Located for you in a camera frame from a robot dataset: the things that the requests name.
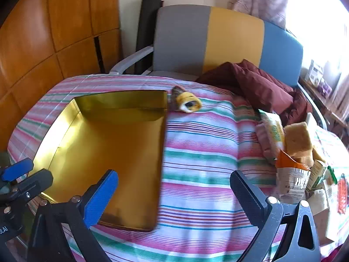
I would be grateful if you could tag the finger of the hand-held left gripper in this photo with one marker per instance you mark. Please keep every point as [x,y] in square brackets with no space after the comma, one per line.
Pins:
[32,185]
[17,169]

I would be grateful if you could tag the yellow white sock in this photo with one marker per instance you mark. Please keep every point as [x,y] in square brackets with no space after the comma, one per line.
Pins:
[186,101]

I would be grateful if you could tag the green yellow noodle packet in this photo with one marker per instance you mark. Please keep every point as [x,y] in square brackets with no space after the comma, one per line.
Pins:
[275,131]

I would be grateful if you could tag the wooden wardrobe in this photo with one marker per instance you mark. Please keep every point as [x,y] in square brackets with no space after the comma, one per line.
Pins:
[41,32]

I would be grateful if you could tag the yellow sponge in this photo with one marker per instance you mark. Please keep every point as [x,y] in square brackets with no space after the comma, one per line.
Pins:
[297,139]
[316,155]

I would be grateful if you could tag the wooden side desk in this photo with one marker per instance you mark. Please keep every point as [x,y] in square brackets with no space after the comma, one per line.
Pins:
[327,106]

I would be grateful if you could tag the green white small box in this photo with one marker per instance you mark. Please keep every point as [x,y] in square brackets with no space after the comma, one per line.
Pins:
[317,172]

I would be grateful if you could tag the tan cardboard box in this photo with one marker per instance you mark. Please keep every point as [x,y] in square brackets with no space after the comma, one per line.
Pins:
[327,223]

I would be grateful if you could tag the black rolled mat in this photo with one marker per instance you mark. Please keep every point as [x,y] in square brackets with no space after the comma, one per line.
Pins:
[147,32]

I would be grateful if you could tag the grey yellow blue chair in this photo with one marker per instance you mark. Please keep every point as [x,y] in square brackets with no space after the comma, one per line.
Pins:
[180,38]

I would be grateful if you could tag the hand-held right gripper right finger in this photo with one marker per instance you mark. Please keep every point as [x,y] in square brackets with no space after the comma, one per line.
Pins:
[246,193]

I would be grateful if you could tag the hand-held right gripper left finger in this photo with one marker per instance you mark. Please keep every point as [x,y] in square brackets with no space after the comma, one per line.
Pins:
[99,199]

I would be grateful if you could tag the pink patterned curtain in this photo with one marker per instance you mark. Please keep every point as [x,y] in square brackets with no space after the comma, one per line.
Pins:
[259,0]
[340,87]

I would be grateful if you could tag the green plastic clip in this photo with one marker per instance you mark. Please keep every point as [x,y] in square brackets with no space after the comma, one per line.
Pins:
[331,173]

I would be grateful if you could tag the orange silver snack packet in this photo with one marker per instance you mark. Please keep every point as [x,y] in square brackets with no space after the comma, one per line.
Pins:
[291,180]

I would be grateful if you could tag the striped blanket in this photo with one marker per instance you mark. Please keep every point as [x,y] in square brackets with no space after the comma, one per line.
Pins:
[204,155]

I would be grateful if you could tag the white box with label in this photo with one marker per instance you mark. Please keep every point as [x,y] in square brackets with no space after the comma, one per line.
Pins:
[313,72]

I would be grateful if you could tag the purple box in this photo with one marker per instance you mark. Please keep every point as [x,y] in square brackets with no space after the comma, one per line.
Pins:
[324,87]

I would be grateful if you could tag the yellow cardboard box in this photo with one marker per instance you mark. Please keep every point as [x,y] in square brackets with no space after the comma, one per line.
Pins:
[109,155]

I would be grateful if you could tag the dark red cloth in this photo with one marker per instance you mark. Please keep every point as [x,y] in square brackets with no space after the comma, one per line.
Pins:
[259,87]

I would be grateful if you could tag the pink sock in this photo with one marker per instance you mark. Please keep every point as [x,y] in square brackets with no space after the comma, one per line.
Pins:
[263,142]

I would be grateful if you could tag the orange mesh item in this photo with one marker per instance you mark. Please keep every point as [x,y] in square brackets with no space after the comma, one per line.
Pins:
[342,193]

